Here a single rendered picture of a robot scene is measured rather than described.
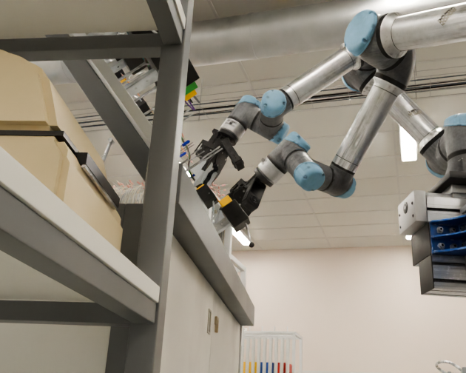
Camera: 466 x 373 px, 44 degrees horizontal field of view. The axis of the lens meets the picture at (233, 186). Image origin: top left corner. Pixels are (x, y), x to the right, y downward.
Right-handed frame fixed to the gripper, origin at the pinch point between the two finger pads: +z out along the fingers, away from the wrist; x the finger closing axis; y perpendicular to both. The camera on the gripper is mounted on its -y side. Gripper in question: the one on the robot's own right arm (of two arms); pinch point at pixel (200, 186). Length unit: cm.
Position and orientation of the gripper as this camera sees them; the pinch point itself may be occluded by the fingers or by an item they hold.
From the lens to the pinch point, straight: 180.4
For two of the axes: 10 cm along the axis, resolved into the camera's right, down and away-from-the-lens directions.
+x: -2.2, -4.9, -8.4
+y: -8.2, -3.7, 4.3
